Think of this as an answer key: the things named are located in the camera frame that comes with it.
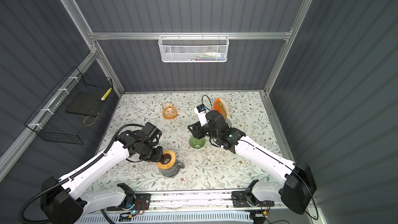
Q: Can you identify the clear grey glass pitcher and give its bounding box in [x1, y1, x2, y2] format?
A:
[159, 160, 185, 177]

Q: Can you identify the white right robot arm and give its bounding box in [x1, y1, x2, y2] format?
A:
[188, 105, 317, 215]

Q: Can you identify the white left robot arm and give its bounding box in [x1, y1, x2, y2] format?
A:
[40, 122, 163, 224]

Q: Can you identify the green glass dripper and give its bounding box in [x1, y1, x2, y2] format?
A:
[189, 136, 206, 149]

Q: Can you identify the orange coffee filter box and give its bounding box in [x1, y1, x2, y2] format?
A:
[213, 98, 230, 119]

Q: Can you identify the orange glass pitcher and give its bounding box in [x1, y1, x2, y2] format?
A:
[162, 102, 178, 119]

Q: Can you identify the yellow marker in basket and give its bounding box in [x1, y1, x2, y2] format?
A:
[101, 87, 113, 101]

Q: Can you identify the black pad in basket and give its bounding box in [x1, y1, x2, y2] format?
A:
[65, 91, 105, 117]

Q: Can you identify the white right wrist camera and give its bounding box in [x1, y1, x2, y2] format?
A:
[194, 104, 207, 127]

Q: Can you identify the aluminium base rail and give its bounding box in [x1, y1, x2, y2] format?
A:
[74, 187, 318, 224]

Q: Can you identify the black wire basket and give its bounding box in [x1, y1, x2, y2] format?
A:
[25, 67, 113, 145]

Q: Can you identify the white wire mesh basket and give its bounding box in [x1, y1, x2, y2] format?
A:
[158, 33, 230, 63]

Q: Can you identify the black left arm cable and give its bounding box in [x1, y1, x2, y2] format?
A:
[17, 123, 147, 224]

